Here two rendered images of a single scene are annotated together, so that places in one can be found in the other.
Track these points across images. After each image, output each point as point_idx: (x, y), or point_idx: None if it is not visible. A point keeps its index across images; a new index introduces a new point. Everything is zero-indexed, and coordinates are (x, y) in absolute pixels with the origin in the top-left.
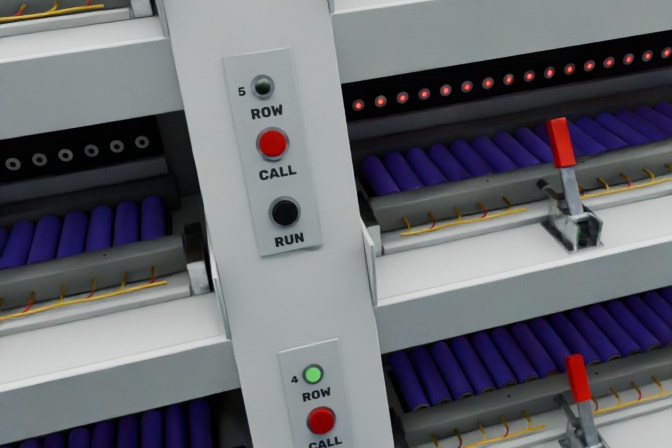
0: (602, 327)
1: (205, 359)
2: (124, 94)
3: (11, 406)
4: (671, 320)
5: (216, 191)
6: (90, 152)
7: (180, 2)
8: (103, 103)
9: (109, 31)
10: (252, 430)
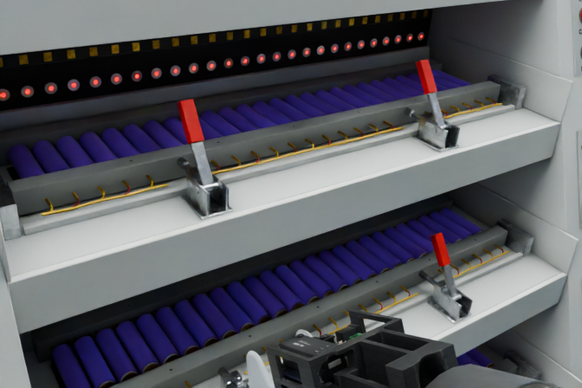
0: None
1: (556, 286)
2: (539, 150)
3: (492, 320)
4: None
5: (569, 197)
6: None
7: (566, 106)
8: (531, 155)
9: (521, 118)
10: (571, 323)
